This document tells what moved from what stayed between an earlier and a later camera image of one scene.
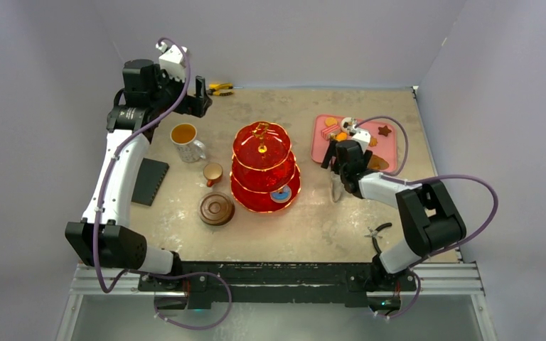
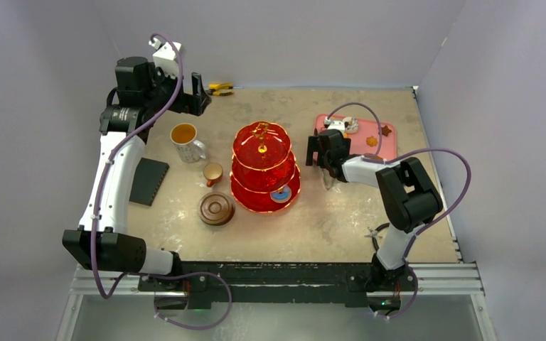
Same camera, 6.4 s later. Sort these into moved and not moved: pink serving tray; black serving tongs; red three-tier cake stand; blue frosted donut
Moved: black serving tongs
Not moved: pink serving tray; red three-tier cake stand; blue frosted donut
